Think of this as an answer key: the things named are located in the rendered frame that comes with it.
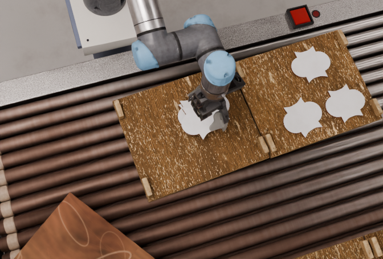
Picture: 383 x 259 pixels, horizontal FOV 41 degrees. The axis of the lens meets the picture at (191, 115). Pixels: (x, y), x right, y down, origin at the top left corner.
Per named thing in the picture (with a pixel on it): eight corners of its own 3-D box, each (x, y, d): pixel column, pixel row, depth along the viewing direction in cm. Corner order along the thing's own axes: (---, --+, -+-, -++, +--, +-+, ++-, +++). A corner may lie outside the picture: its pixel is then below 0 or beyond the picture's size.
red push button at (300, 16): (288, 12, 185) (289, 10, 184) (304, 8, 186) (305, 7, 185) (294, 27, 183) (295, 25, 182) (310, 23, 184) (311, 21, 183)
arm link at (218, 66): (229, 42, 125) (242, 73, 122) (223, 61, 135) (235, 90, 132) (199, 51, 123) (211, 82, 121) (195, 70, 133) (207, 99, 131)
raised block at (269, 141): (263, 136, 167) (264, 134, 164) (268, 135, 167) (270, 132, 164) (270, 154, 165) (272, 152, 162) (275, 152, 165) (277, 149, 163)
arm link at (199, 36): (170, 19, 127) (186, 57, 124) (212, 8, 130) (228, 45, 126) (168, 35, 134) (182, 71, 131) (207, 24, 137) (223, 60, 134)
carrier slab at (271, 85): (230, 64, 176) (231, 62, 175) (336, 31, 183) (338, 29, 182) (270, 158, 166) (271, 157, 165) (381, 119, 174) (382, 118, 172)
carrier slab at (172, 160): (112, 102, 168) (111, 101, 167) (227, 64, 176) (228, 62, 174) (148, 202, 159) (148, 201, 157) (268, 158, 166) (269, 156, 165)
